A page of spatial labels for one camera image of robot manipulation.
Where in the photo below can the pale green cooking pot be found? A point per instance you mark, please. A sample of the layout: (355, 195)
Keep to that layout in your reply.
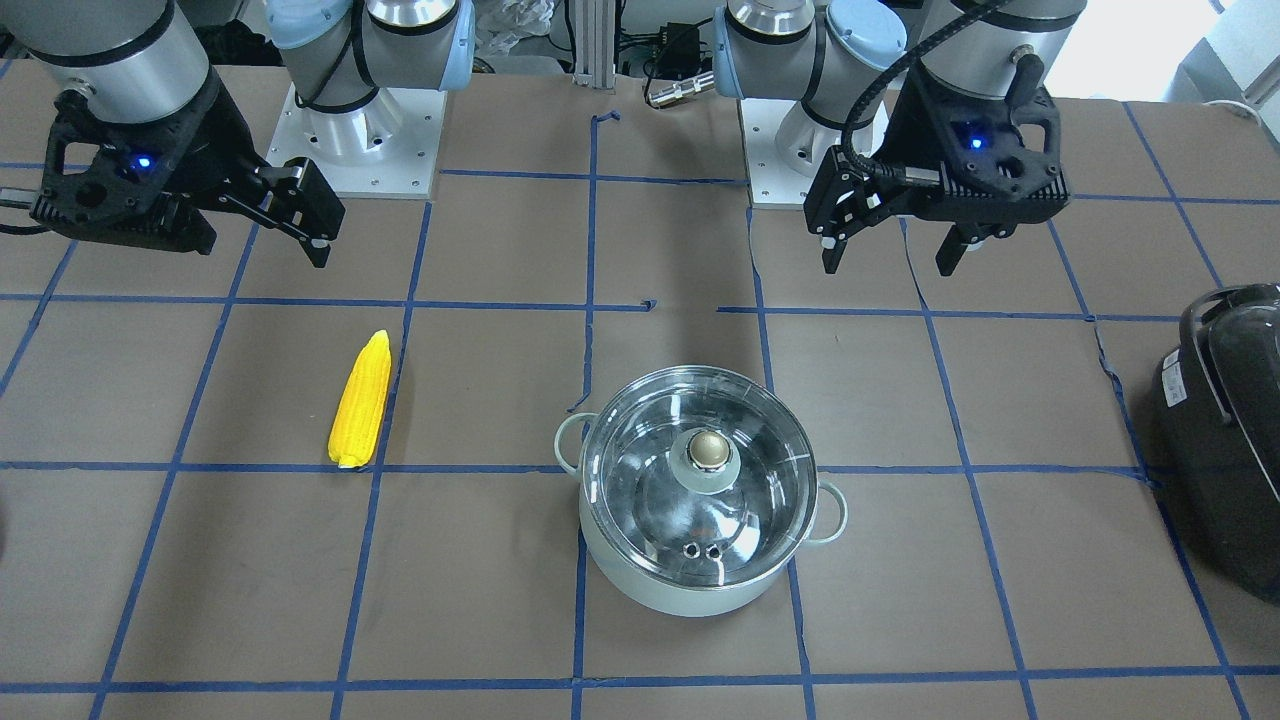
(700, 500)

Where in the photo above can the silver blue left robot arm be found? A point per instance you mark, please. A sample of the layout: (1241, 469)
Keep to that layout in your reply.
(851, 58)

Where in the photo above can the glass pot lid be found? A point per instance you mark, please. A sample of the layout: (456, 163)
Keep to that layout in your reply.
(698, 475)

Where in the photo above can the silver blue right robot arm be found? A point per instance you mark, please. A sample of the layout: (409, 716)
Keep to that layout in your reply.
(138, 61)

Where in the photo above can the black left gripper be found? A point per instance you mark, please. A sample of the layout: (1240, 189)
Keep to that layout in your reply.
(912, 130)

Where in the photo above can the yellow toy corn cob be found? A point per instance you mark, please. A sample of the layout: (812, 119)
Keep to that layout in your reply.
(356, 428)

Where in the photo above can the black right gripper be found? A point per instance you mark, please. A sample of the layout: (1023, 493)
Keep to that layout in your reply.
(212, 140)

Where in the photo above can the aluminium frame post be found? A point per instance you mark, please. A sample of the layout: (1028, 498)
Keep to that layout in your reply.
(595, 30)

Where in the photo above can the dark grey rice cooker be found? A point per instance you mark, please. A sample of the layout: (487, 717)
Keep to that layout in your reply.
(1218, 406)

